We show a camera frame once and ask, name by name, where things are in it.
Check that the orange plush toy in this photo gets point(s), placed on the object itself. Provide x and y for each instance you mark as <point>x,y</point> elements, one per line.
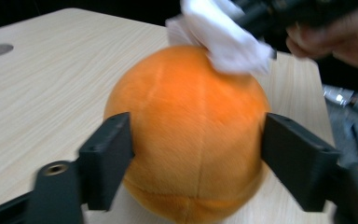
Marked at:
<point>192,130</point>

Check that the white wet wipe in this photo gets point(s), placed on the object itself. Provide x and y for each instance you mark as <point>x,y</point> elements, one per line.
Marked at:
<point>223,40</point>

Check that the shiny plastic packaging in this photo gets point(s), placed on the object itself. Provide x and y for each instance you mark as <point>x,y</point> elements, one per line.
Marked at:
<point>351,99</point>

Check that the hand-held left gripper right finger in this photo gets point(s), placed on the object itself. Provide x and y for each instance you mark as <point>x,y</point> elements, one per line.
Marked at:
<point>301,165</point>

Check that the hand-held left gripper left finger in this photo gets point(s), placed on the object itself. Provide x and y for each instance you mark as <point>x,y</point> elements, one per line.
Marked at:
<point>105,161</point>

